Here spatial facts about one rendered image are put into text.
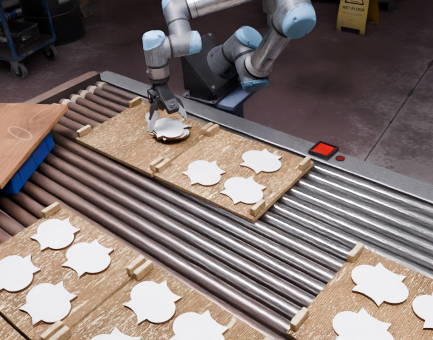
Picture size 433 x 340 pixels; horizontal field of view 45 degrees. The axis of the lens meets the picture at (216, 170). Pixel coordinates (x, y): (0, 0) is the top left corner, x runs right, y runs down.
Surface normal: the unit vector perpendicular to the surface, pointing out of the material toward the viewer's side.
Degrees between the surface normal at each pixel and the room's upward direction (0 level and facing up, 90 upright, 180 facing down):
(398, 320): 0
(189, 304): 0
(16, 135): 0
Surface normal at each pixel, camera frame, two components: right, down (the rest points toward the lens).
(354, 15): -0.60, 0.33
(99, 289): -0.07, -0.81
